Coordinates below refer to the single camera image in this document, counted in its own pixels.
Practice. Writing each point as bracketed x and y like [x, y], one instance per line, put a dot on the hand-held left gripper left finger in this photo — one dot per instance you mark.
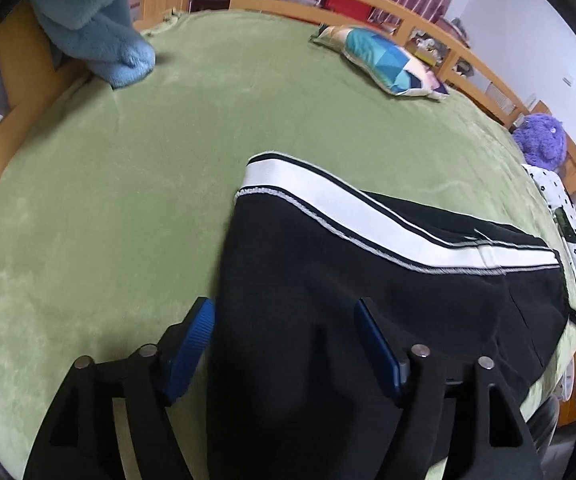
[190, 350]

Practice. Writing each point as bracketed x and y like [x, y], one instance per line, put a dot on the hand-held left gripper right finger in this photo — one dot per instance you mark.
[380, 350]

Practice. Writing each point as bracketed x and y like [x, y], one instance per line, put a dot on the black pants with white stripe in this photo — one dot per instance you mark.
[318, 285]

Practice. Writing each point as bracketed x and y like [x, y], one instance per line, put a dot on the person's grey trouser leg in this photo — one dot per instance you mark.
[545, 430]

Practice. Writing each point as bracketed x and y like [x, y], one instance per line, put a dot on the white floral pillow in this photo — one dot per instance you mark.
[547, 190]

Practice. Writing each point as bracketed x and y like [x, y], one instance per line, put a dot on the green plush blanket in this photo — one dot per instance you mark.
[118, 185]

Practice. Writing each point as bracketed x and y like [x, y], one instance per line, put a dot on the purple plush toy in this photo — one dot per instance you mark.
[537, 137]

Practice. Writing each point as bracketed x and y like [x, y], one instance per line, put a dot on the geometric patterned pillow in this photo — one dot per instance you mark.
[387, 60]

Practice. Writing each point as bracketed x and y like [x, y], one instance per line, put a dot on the blue plush toy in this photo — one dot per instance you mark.
[93, 25]

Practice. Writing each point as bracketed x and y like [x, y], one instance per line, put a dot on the white wall switch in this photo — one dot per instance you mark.
[568, 80]

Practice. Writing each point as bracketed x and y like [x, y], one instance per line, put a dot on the wooden bed frame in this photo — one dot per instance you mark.
[23, 75]

